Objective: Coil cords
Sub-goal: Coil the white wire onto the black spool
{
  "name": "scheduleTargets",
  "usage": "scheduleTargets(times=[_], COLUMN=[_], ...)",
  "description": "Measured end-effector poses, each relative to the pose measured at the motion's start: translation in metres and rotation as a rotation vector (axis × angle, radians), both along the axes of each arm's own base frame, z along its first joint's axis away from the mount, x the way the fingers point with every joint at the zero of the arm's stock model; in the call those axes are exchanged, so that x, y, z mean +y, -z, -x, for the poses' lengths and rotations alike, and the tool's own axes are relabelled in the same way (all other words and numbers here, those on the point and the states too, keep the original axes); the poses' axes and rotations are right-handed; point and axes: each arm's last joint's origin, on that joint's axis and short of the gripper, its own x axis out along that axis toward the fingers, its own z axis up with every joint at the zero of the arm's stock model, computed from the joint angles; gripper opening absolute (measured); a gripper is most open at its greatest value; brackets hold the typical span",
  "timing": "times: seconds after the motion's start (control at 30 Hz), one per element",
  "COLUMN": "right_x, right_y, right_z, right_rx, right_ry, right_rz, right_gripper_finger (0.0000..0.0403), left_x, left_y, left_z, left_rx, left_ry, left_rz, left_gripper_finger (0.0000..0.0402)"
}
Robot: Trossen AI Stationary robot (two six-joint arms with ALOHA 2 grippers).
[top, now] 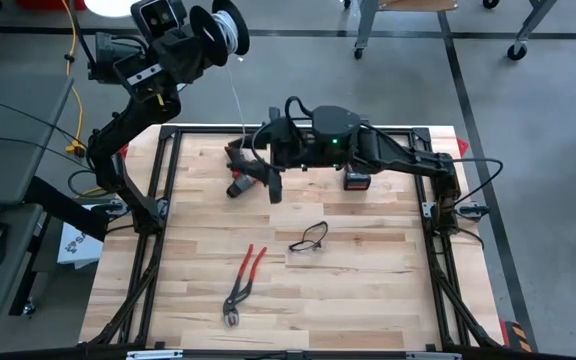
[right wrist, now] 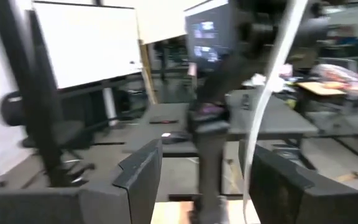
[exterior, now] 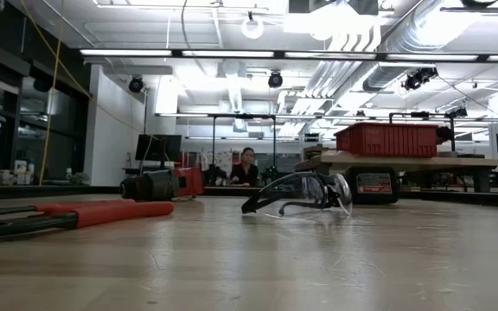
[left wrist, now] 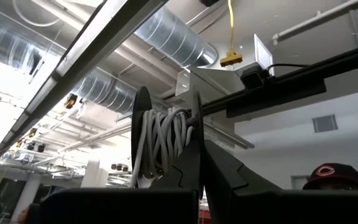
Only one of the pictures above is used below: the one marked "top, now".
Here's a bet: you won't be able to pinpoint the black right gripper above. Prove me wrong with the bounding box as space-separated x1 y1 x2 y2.
226 106 318 205

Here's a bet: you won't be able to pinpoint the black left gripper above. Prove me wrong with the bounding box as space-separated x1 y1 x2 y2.
114 27 210 102

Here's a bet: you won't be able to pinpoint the clear black safety glasses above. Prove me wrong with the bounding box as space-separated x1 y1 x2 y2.
288 220 329 253

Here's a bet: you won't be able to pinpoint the red object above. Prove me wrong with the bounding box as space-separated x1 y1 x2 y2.
15 0 87 11

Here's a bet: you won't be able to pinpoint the silver bracket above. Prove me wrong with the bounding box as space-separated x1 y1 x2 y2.
405 352 462 360
126 349 184 360

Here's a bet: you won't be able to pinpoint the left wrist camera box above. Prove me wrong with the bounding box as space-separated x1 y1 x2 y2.
130 0 188 40

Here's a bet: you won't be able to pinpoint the red handled pliers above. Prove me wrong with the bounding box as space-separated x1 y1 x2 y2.
221 243 268 329

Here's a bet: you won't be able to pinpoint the yellow cable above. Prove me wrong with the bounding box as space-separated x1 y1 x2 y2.
60 0 119 199

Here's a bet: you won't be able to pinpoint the black cord spool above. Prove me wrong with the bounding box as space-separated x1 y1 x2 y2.
189 0 251 68

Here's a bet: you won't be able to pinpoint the red black drill battery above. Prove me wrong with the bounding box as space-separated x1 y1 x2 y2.
343 167 373 192

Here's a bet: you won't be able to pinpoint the white floor lamp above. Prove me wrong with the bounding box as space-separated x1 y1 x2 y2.
83 0 139 19

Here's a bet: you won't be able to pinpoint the orange black striped block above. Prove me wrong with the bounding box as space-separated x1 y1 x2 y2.
498 319 534 354

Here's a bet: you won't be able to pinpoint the red black cordless drill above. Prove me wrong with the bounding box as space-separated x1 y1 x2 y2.
225 147 262 200

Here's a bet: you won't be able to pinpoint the white printed box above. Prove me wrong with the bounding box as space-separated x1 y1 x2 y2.
56 222 105 270

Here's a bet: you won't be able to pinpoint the white cord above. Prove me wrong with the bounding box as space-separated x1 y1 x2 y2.
216 9 249 146

